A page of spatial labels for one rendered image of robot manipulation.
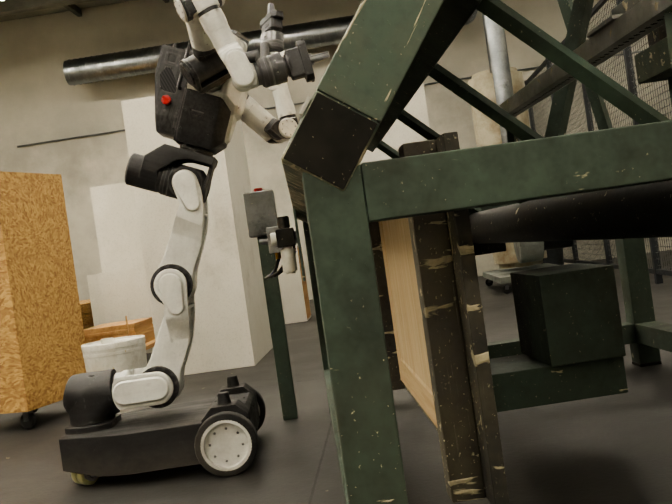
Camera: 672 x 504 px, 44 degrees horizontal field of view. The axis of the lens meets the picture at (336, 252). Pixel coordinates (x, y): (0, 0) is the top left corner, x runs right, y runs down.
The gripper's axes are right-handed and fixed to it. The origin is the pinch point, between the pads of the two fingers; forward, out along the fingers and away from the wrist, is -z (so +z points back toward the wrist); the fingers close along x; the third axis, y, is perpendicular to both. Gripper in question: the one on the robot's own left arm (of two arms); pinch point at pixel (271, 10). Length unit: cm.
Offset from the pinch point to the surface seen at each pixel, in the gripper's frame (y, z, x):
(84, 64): -146, -346, -703
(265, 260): -13, 91, -35
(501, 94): -426, -178, -273
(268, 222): -11, 77, -28
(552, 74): 2, 88, 130
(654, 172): 40, 135, 177
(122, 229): -86, -34, -398
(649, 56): -10, 89, 148
